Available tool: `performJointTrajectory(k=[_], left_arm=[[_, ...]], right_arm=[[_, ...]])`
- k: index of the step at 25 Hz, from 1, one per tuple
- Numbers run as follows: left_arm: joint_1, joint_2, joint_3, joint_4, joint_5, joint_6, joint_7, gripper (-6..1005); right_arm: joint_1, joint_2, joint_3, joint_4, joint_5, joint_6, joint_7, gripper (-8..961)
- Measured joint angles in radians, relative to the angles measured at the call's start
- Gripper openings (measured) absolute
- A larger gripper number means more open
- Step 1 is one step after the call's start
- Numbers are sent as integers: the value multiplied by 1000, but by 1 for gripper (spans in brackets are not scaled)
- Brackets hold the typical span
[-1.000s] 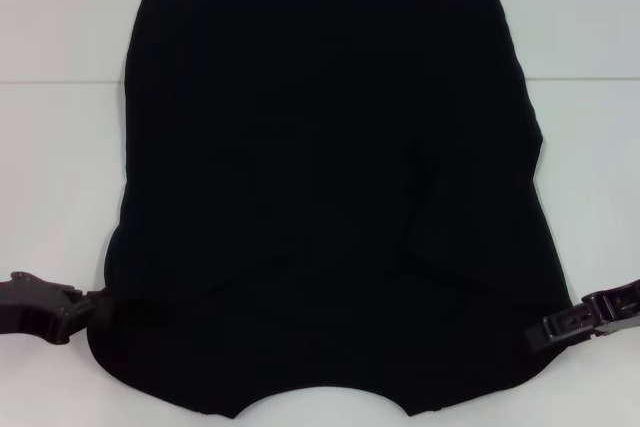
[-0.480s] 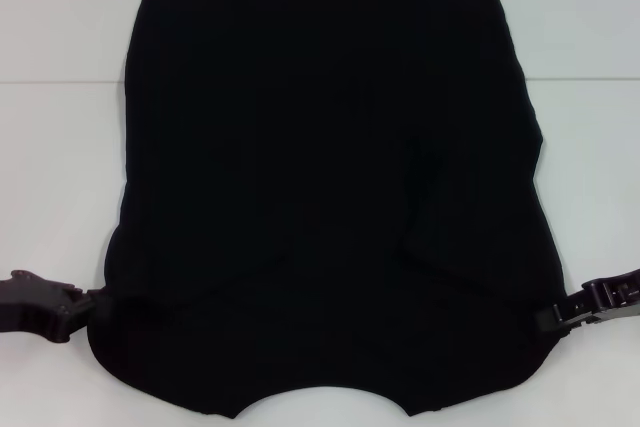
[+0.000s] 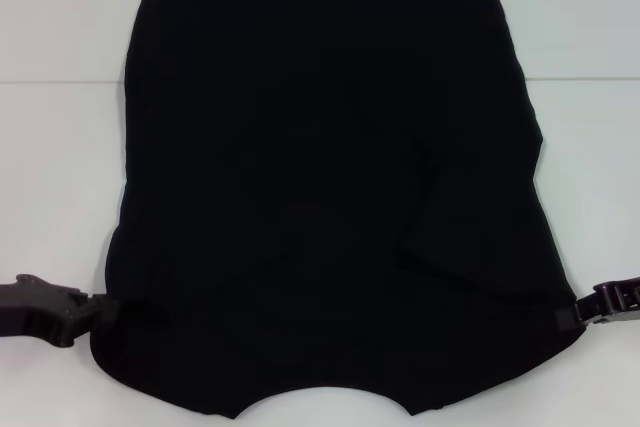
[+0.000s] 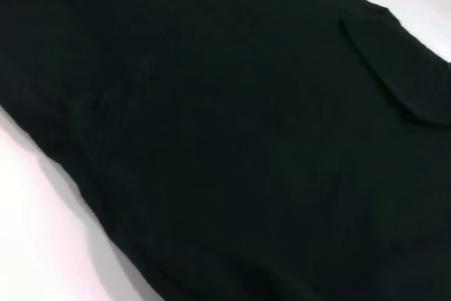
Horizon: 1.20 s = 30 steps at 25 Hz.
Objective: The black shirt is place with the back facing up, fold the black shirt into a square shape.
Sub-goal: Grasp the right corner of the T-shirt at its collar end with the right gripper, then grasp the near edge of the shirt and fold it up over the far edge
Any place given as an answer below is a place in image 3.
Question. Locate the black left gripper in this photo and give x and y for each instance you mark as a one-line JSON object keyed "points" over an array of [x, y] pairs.
{"points": [[35, 309]]}

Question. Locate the black shirt with FREE print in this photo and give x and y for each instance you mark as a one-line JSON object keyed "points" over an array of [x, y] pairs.
{"points": [[325, 147]]}

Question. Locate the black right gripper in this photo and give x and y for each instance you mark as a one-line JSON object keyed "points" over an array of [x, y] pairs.
{"points": [[620, 302]]}

